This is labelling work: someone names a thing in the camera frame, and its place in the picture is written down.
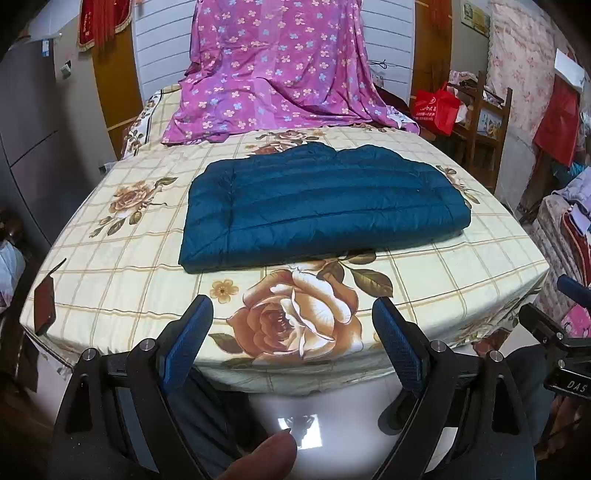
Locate floral covered furniture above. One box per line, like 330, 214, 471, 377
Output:
531, 194, 591, 324

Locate white plastic bag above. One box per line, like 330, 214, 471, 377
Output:
0, 240, 26, 315

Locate white paper sheet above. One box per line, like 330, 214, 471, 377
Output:
554, 48, 585, 90

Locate pink floral curtain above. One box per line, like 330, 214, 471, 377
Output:
485, 0, 561, 158

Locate wooden chair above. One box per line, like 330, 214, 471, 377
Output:
450, 71, 513, 192

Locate wooden wall panel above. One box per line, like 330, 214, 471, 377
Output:
412, 0, 453, 93
92, 23, 144, 160

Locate cream checked floral bedsheet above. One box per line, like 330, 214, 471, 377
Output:
19, 83, 550, 398

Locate pale clothes pile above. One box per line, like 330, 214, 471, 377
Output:
549, 164, 591, 208

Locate grey refrigerator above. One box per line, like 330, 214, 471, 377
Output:
0, 41, 116, 250

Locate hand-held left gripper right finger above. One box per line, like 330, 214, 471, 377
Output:
372, 296, 539, 480

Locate red shopping bag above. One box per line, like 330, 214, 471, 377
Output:
412, 82, 462, 137

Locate crumpled light clothes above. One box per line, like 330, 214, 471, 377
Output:
448, 69, 485, 123

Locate person's leg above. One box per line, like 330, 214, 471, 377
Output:
480, 344, 568, 467
111, 367, 278, 480

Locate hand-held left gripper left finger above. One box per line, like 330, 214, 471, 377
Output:
51, 294, 214, 480

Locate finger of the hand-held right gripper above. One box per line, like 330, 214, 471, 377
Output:
517, 302, 566, 344
556, 274, 591, 308

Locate wall calendar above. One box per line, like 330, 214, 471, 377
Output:
461, 2, 491, 35

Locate person's left leg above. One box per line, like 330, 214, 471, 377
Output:
111, 367, 278, 480

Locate teal puffer jacket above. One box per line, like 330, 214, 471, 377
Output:
178, 142, 472, 274

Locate person's right leg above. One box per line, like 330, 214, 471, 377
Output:
480, 344, 568, 467

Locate dark red flat case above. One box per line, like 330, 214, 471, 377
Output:
33, 257, 68, 337

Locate person's left hand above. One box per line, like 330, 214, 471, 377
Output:
215, 429, 298, 480

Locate purple floral sheet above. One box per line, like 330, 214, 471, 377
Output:
161, 0, 421, 147

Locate red hanging cloth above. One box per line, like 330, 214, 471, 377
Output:
532, 76, 583, 167

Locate red tasselled banner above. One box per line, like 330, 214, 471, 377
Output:
76, 0, 134, 51

